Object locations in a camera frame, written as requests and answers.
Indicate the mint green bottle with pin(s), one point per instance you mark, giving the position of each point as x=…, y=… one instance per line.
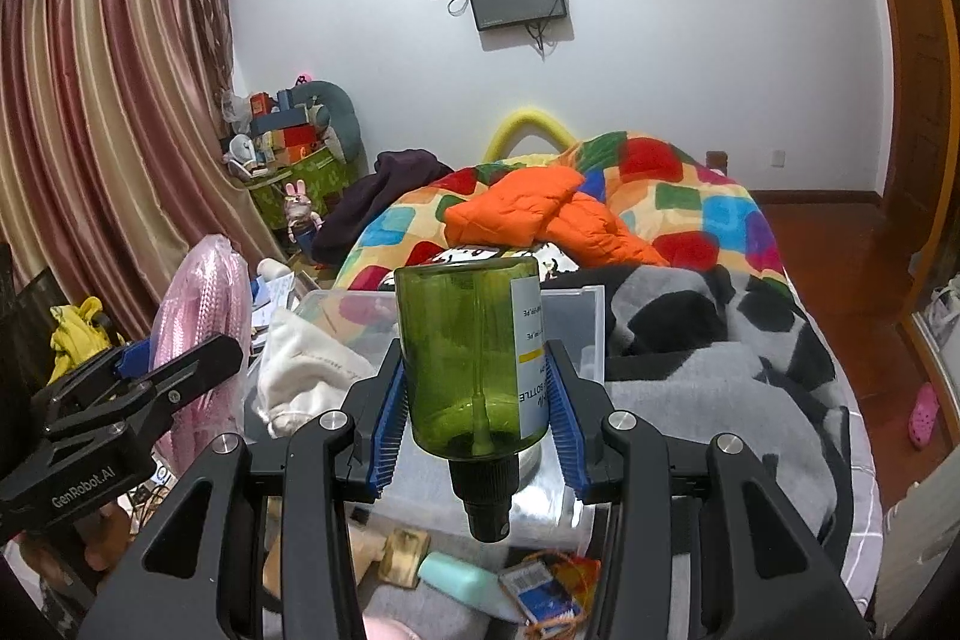
x=457, y=580

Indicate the dark purple cloth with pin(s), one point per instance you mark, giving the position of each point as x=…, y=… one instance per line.
x=375, y=197

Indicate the yellow foam tube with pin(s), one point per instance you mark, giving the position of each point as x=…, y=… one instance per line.
x=525, y=124

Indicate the white wall socket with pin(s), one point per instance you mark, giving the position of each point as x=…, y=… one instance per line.
x=778, y=158

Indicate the pink gold striped curtain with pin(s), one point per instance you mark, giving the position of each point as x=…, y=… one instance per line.
x=112, y=123

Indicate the orange down jacket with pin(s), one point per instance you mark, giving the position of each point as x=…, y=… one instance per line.
x=540, y=209

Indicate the clear plastic storage box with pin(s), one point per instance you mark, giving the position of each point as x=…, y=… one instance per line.
x=577, y=325

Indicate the black white cartoon cloth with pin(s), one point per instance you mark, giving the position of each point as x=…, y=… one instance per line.
x=469, y=254

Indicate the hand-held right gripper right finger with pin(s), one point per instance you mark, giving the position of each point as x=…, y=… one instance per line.
x=566, y=430

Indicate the white shoe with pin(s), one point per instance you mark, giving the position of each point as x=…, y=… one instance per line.
x=943, y=310

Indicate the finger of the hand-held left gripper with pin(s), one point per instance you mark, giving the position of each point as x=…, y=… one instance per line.
x=202, y=362
x=135, y=359

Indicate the pink bunny toy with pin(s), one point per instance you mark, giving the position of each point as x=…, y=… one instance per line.
x=301, y=205

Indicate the wooden door frame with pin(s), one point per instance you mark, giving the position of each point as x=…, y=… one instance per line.
x=915, y=48

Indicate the pink clog shoe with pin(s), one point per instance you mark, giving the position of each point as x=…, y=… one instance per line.
x=924, y=415

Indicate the yellow cloth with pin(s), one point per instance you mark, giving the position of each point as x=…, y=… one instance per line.
x=75, y=336

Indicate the green spray bottle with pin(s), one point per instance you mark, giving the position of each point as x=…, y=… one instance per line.
x=457, y=355

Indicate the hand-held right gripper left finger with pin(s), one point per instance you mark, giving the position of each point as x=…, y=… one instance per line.
x=386, y=430

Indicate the blue card box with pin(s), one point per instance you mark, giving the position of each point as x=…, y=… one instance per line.
x=536, y=591

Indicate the white plastic bag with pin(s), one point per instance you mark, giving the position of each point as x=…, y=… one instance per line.
x=234, y=108

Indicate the colourful checked blanket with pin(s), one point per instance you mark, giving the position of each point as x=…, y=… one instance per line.
x=675, y=197

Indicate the red cardboard box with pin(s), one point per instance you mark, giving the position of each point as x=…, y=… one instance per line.
x=298, y=144

